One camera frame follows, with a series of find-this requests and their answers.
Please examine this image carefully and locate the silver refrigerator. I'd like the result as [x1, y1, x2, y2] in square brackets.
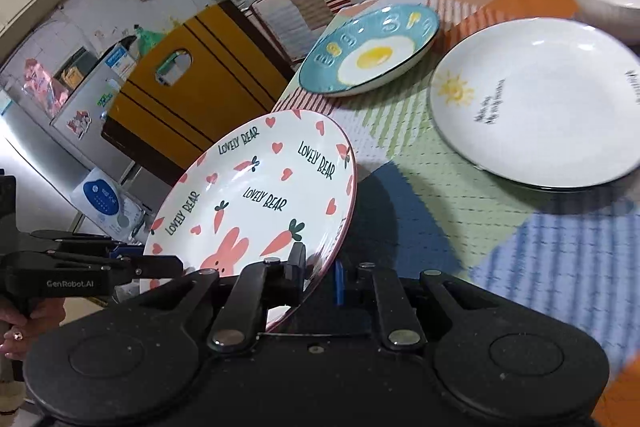
[1, 43, 169, 215]

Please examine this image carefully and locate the white sun plate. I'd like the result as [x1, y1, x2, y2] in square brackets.
[430, 17, 639, 190]

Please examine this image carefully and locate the yellow wooden chair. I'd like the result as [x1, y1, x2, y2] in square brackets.
[102, 1, 293, 185]

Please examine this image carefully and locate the blue fried egg plate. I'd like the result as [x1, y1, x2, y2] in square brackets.
[298, 4, 440, 98]

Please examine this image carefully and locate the pink bunny carrot plate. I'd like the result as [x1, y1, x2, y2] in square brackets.
[141, 108, 358, 333]

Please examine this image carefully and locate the person's left hand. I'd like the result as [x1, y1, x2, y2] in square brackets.
[1, 298, 66, 360]

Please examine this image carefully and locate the colourful patchwork tablecloth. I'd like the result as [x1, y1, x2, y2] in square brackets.
[269, 0, 640, 427]

